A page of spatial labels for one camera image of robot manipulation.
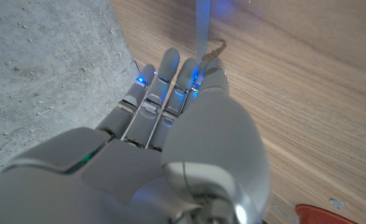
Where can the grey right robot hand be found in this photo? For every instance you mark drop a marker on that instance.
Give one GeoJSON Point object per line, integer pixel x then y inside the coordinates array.
{"type": "Point", "coordinates": [201, 140]}

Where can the small metal key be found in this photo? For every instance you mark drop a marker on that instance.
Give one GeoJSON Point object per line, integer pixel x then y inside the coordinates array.
{"type": "Point", "coordinates": [216, 51]}

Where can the red plastic bowl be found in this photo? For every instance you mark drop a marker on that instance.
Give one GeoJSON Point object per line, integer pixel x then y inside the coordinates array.
{"type": "Point", "coordinates": [320, 216]}

